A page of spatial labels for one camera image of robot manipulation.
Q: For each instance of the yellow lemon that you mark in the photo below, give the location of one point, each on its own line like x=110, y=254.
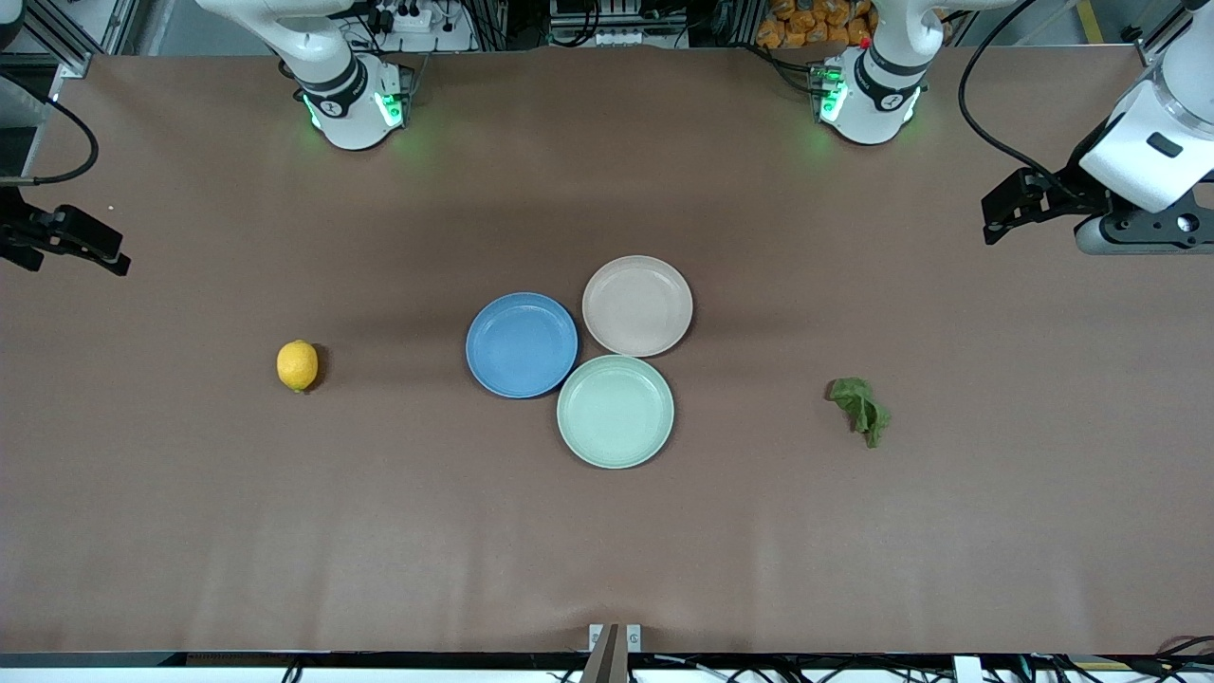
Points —
x=297, y=365

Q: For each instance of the blue plate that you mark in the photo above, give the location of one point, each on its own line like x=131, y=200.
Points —
x=522, y=344

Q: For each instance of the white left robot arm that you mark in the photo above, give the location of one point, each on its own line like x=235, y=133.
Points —
x=873, y=104

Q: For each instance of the green lettuce leaf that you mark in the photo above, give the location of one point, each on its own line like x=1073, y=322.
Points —
x=861, y=408

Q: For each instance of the light green plate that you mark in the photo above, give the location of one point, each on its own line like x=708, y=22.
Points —
x=615, y=413

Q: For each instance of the aluminium frame post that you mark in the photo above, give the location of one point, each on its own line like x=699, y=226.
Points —
x=62, y=38
x=1152, y=43

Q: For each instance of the metal table edge bracket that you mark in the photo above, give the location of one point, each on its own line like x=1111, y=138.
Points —
x=615, y=650

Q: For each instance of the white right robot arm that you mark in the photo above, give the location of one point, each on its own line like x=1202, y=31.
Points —
x=346, y=109

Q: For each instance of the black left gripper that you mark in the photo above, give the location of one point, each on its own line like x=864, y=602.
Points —
x=1064, y=187

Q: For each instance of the beige plate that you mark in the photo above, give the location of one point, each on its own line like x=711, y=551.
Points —
x=637, y=305

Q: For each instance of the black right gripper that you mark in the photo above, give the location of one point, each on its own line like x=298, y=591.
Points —
x=17, y=232

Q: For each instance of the white electronics box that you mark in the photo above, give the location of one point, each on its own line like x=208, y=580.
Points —
x=616, y=24

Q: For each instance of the bag of orange items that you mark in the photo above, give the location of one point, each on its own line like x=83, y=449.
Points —
x=806, y=24

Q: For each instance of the white power strip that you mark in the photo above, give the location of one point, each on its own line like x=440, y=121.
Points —
x=417, y=24

